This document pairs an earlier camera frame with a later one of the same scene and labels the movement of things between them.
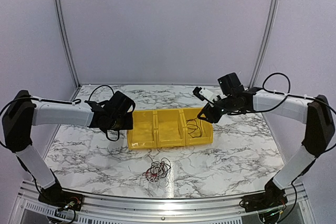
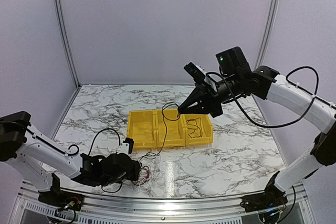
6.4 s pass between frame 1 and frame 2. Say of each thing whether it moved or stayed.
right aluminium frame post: stayed
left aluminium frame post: stayed
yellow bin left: stayed
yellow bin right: stayed
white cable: moved
